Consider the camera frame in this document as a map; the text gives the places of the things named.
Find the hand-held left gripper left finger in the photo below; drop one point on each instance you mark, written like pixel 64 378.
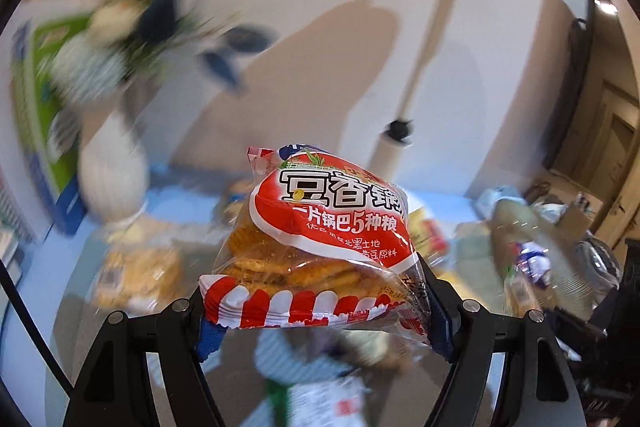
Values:
pixel 210 339

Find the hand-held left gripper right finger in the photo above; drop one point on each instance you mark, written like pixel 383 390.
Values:
pixel 442 332

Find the red striped cracker packet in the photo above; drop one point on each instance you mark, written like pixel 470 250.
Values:
pixel 320 227

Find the yellow cake packet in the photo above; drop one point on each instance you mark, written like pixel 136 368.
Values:
pixel 137 277

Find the yellow snack packet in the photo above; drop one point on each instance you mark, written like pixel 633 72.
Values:
pixel 427 237

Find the white green snack packet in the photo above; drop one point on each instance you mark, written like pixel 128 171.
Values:
pixel 310 377

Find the blue white snack packet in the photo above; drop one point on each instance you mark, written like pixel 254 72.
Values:
pixel 534 263

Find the wooden door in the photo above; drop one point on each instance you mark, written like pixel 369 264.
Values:
pixel 610 142

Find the white ribbed vase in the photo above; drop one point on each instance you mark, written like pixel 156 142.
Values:
pixel 112 167

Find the green box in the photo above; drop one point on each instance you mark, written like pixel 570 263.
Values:
pixel 45 117

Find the white desk lamp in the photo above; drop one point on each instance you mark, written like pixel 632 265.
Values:
pixel 430 32

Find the blue artificial flowers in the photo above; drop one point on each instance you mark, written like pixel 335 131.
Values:
pixel 150 7

